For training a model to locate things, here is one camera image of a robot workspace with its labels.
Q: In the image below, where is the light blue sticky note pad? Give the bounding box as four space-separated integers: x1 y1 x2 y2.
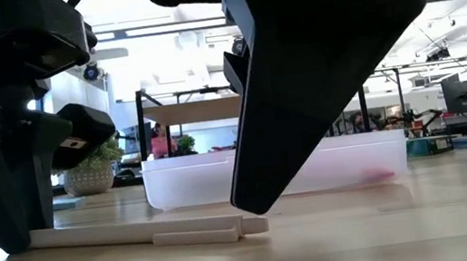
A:
51 195 88 212

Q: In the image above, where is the cream white pen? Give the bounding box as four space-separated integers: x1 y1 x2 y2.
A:
26 197 271 261

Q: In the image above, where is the green plant in patterned pot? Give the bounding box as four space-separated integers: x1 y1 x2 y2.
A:
46 134 130 201

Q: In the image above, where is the person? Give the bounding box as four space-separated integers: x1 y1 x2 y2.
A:
346 111 368 134
148 120 180 160

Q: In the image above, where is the black ceiling spot lamp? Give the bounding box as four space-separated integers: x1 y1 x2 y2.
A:
81 61 102 82
229 35 249 57

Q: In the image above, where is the small background plant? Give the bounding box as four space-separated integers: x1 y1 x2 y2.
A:
175 132 199 157

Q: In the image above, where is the translucent plastic pencil box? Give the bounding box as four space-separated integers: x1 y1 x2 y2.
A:
140 124 413 217

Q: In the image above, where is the green yellow crayon box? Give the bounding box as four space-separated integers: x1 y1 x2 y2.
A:
404 133 455 160

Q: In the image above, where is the long ceiling light bar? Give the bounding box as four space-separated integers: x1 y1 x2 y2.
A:
93 0 449 50

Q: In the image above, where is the black computer monitor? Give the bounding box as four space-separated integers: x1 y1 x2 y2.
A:
439 72 467 118

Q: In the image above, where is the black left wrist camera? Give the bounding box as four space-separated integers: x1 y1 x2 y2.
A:
43 96 122 172

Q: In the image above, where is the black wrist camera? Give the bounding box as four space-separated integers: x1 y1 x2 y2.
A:
43 96 122 172
219 47 257 100

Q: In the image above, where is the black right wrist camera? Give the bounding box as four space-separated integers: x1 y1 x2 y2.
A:
219 47 257 100

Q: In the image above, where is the wooden shelf riser black frame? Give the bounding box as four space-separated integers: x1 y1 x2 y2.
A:
132 60 372 163

